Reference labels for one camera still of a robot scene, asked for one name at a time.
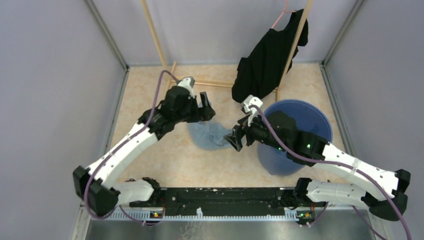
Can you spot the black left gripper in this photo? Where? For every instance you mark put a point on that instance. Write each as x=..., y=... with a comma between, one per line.
x=202, y=113

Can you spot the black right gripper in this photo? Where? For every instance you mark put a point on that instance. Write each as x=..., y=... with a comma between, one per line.
x=239, y=132

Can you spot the light blue plastic trash bag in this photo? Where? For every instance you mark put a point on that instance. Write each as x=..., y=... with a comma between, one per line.
x=209, y=135

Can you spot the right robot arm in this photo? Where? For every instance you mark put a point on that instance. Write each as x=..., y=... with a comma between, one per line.
x=382, y=192

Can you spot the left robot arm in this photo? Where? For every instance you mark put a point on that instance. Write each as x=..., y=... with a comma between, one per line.
x=97, y=184

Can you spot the blue plastic trash bin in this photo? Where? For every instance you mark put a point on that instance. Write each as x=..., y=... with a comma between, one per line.
x=291, y=119

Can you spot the wooden clothes rack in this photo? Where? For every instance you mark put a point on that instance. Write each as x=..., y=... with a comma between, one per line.
x=219, y=31

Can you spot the black t-shirt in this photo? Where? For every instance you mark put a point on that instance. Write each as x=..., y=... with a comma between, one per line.
x=261, y=72

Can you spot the pink clothes hanger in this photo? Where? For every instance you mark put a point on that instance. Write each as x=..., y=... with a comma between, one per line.
x=285, y=10

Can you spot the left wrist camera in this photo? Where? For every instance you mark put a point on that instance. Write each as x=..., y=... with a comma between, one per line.
x=188, y=83

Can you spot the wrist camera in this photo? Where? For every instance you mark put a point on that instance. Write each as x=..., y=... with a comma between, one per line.
x=250, y=107
x=188, y=83

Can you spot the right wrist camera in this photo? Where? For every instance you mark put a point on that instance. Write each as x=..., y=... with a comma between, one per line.
x=250, y=107

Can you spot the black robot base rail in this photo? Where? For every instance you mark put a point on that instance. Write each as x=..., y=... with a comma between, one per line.
x=225, y=201

